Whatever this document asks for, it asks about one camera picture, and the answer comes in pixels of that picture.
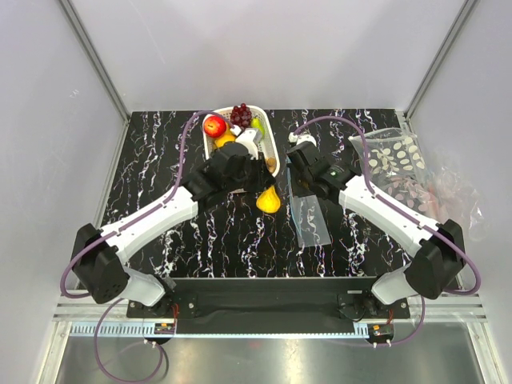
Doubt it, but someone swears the aluminium frame rail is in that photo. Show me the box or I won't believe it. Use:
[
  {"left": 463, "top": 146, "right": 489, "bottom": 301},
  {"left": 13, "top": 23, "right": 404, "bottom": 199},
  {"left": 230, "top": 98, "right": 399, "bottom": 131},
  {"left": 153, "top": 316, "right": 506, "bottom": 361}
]
[{"left": 52, "top": 294, "right": 487, "bottom": 322}]

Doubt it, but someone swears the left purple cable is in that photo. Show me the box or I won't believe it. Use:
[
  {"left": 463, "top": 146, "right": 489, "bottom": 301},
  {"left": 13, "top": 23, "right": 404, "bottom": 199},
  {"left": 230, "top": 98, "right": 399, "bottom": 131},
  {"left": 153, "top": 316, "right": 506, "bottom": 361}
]
[{"left": 59, "top": 110, "right": 241, "bottom": 381}]

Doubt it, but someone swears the green pear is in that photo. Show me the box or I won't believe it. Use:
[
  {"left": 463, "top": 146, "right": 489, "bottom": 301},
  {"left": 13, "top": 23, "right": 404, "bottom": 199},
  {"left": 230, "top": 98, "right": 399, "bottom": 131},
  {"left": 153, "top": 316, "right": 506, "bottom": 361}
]
[{"left": 250, "top": 118, "right": 265, "bottom": 140}]

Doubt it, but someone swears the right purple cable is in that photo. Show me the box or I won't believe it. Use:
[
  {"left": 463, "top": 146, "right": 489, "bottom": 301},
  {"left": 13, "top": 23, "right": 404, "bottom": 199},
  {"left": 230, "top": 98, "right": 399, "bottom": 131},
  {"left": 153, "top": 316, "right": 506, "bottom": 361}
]
[{"left": 289, "top": 115, "right": 482, "bottom": 347}]

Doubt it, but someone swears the purple cable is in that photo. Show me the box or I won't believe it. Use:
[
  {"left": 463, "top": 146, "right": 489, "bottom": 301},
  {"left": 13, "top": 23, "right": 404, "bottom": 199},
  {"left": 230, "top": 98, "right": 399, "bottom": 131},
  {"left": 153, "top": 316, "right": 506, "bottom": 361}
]
[
  {"left": 289, "top": 115, "right": 482, "bottom": 347},
  {"left": 59, "top": 110, "right": 241, "bottom": 381}
]

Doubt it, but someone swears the red apple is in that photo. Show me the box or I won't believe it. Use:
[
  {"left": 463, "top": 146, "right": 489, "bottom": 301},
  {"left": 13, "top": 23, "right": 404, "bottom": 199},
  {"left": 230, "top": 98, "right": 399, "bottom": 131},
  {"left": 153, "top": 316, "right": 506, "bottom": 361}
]
[{"left": 203, "top": 115, "right": 226, "bottom": 139}]

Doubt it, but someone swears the yellow lemon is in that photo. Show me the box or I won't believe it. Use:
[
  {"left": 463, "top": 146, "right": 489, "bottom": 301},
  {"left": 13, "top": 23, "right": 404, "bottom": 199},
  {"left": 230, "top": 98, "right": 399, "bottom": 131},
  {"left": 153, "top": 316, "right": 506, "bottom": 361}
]
[{"left": 214, "top": 133, "right": 236, "bottom": 148}]

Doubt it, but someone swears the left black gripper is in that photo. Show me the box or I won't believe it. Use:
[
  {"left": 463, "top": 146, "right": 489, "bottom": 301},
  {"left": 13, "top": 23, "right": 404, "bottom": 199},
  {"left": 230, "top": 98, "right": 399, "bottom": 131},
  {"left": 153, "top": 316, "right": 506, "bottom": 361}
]
[{"left": 225, "top": 152, "right": 276, "bottom": 194}]

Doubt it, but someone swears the white perforated plastic basket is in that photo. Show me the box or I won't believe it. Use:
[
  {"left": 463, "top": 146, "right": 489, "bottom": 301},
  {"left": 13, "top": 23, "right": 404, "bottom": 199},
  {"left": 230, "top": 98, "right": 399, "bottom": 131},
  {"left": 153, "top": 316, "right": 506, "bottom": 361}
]
[{"left": 202, "top": 106, "right": 280, "bottom": 193}]

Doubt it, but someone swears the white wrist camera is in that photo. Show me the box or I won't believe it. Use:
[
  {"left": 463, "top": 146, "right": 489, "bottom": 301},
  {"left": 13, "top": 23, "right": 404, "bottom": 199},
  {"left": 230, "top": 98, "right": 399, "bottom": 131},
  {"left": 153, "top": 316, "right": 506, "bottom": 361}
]
[
  {"left": 235, "top": 128, "right": 263, "bottom": 159},
  {"left": 288, "top": 132, "right": 317, "bottom": 146}
]

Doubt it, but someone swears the crumpled clear plastic bag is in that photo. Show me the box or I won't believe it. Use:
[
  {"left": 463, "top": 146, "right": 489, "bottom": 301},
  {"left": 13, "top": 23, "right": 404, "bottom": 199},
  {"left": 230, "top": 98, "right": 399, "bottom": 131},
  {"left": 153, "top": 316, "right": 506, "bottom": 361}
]
[{"left": 426, "top": 166, "right": 489, "bottom": 242}]

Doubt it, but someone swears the yellow pear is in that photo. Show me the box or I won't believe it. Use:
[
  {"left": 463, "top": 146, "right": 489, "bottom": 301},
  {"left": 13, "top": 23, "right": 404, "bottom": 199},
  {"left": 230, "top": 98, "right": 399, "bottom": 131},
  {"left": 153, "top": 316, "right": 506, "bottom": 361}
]
[{"left": 256, "top": 186, "right": 281, "bottom": 214}]

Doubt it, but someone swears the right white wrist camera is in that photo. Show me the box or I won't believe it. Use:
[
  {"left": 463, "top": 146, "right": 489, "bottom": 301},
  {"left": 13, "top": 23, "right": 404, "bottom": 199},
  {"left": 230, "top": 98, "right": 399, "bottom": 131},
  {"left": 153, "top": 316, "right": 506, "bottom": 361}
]
[{"left": 288, "top": 132, "right": 317, "bottom": 146}]

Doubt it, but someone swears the clear zip top bag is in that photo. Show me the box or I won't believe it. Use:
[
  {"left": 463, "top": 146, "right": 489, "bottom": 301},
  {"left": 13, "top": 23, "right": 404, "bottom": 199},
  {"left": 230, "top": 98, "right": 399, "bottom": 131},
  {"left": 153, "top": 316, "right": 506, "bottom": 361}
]
[{"left": 286, "top": 166, "right": 331, "bottom": 248}]

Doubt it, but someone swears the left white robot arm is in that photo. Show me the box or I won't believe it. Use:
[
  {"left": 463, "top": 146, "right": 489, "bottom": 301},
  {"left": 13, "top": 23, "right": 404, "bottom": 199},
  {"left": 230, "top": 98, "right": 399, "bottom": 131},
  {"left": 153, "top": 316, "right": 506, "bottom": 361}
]
[{"left": 71, "top": 142, "right": 275, "bottom": 317}]

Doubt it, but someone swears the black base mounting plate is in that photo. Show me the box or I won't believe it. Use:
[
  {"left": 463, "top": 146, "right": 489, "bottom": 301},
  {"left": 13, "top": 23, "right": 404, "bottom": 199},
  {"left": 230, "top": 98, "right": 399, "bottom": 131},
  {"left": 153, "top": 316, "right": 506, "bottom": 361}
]
[{"left": 127, "top": 277, "right": 410, "bottom": 320}]

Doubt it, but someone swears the red grape bunch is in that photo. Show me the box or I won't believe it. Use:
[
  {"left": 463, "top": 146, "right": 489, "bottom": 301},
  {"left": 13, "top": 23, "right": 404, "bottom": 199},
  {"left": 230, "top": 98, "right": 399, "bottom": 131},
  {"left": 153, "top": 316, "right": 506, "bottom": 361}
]
[{"left": 230, "top": 103, "right": 253, "bottom": 128}]

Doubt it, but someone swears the bag of white slices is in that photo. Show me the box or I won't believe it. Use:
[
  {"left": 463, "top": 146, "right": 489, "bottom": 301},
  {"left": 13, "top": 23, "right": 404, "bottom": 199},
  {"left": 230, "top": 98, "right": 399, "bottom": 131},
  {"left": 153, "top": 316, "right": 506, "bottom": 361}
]
[{"left": 349, "top": 127, "right": 429, "bottom": 188}]

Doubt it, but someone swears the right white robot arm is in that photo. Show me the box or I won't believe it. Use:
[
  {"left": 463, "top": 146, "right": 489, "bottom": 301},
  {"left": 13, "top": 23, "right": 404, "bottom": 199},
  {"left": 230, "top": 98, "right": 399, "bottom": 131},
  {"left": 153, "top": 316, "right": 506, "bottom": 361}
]
[{"left": 286, "top": 141, "right": 466, "bottom": 318}]

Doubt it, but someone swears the bag of pink slices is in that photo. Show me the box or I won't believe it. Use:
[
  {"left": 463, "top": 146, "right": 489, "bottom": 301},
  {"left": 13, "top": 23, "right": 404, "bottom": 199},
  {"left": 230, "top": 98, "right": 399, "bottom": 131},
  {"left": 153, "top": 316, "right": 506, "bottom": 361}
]
[{"left": 380, "top": 177, "right": 438, "bottom": 217}]

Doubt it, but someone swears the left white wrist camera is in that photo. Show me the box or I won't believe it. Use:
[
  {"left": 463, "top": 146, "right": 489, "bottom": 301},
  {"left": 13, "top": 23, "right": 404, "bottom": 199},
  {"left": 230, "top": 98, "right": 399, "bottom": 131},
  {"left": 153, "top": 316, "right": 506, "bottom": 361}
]
[{"left": 235, "top": 128, "right": 263, "bottom": 159}]

